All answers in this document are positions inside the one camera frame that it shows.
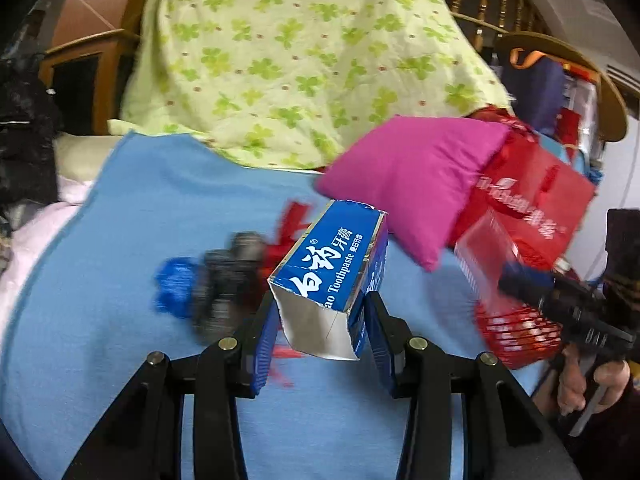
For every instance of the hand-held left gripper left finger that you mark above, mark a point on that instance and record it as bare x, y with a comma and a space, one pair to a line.
262, 360

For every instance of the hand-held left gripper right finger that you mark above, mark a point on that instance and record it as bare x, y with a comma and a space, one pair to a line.
382, 360

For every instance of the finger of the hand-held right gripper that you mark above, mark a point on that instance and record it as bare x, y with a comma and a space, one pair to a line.
565, 305

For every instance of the red plastic mesh basket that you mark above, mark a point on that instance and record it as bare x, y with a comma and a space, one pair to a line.
520, 340

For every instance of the dark wrapper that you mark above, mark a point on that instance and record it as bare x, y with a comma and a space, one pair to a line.
225, 285

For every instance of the clear plastic packet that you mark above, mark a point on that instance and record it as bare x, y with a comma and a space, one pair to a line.
485, 260

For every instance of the blue toothpaste box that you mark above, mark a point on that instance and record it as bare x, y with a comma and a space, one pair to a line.
330, 260

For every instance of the blue plastic wrapper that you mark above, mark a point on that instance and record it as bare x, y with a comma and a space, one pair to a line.
175, 285

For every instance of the red plastic bag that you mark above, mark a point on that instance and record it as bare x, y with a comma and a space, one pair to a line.
292, 225

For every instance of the person's right hand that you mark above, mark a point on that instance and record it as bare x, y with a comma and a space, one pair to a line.
612, 377

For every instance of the light blue box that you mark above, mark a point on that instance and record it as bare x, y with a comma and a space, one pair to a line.
575, 157

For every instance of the red paper shopping bag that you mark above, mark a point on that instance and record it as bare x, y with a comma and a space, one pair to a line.
540, 185

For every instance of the curved wooden chair back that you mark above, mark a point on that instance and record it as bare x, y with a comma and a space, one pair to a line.
612, 105

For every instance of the dark blue garment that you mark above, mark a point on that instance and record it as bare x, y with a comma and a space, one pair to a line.
535, 95

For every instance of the magenta pillow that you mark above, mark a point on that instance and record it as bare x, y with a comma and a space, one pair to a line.
410, 180

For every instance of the shiny red crinkled bag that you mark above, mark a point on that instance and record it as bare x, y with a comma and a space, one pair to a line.
500, 117

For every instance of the light blue blanket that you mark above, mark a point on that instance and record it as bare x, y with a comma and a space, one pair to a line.
125, 210

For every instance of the white bed sheet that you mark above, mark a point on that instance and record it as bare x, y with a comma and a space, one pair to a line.
35, 250

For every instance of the cream pillow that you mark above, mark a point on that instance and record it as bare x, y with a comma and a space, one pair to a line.
80, 157

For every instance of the green clover print quilt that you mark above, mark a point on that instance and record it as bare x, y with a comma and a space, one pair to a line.
300, 60

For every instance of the black puffer jacket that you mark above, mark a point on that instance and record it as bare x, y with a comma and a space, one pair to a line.
25, 150

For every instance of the wooden cabinet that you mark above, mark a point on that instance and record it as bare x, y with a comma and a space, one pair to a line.
75, 85

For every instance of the brown curved wooden panel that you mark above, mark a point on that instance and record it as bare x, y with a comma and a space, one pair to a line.
90, 15

